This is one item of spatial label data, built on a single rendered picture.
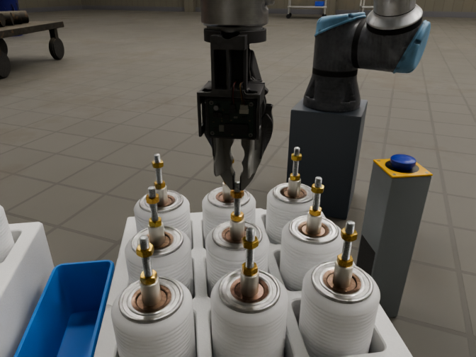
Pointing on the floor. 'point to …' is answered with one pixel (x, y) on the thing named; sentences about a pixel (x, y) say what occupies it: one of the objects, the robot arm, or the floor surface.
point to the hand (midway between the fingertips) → (238, 178)
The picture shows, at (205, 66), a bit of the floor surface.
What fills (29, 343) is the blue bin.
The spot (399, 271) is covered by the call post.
